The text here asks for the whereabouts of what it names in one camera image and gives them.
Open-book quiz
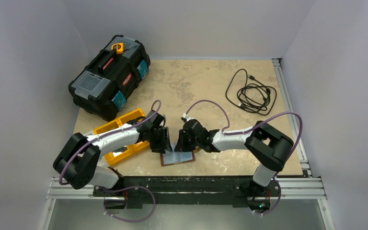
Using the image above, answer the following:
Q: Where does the black plastic toolbox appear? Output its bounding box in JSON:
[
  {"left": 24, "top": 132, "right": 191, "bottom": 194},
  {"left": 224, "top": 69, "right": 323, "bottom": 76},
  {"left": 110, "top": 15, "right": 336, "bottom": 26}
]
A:
[{"left": 68, "top": 34, "right": 150, "bottom": 121}]

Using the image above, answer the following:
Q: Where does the orange tape measure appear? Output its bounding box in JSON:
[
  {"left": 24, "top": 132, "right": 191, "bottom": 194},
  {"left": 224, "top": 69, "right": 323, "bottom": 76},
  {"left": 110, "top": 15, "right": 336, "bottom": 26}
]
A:
[{"left": 111, "top": 43, "right": 125, "bottom": 54}]

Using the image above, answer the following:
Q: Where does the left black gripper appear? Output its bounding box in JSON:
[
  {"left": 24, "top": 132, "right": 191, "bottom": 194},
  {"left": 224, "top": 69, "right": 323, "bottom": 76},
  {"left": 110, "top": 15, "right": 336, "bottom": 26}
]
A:
[{"left": 148, "top": 126, "right": 172, "bottom": 153}]

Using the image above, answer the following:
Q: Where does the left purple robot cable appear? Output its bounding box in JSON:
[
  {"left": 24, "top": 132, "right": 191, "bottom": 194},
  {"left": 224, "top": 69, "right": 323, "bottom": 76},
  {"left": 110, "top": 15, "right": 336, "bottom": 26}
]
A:
[{"left": 58, "top": 100, "right": 162, "bottom": 223}]

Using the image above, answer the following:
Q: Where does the yellow plastic divided bin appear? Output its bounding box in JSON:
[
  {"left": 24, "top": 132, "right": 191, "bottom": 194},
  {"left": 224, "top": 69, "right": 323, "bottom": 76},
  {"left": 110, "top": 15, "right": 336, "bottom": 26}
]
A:
[{"left": 93, "top": 108, "right": 150, "bottom": 166}]

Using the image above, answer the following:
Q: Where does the brown leather card holder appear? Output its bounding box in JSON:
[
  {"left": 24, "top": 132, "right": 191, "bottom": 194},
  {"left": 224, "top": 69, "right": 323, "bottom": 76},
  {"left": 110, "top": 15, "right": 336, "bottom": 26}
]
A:
[{"left": 160, "top": 151, "right": 196, "bottom": 166}]

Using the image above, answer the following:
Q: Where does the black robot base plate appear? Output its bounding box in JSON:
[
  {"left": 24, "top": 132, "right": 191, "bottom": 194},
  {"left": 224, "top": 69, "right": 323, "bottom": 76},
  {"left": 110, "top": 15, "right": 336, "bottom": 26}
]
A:
[{"left": 93, "top": 175, "right": 281, "bottom": 211}]

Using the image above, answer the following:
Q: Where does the aluminium front frame rail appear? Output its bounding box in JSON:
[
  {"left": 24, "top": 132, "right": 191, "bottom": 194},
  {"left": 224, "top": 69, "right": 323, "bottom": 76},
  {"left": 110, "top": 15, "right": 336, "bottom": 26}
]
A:
[{"left": 46, "top": 176, "right": 326, "bottom": 199}]

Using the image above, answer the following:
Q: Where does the black coiled usb cable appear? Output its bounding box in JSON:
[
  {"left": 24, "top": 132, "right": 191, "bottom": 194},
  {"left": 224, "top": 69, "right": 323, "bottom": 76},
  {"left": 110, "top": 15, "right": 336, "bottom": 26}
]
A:
[{"left": 225, "top": 68, "right": 277, "bottom": 116}]

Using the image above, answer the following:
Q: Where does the card in left compartment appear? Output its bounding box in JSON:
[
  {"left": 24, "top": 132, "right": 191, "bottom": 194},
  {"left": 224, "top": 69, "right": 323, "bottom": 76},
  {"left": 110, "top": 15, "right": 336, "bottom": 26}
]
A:
[{"left": 112, "top": 151, "right": 127, "bottom": 158}]

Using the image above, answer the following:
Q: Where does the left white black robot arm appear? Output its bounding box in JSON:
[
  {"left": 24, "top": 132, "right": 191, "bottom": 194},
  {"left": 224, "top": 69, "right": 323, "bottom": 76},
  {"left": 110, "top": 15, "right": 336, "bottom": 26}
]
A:
[{"left": 53, "top": 110, "right": 172, "bottom": 196}]

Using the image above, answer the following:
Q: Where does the aluminium right side rail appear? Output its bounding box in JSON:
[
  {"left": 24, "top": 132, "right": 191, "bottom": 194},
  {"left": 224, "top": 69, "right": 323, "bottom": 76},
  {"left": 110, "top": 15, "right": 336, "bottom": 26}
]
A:
[{"left": 272, "top": 58, "right": 312, "bottom": 177}]

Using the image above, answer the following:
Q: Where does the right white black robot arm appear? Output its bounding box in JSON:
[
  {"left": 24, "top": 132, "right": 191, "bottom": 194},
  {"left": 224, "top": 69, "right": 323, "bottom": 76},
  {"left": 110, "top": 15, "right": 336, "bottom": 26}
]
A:
[{"left": 174, "top": 119, "right": 295, "bottom": 195}]

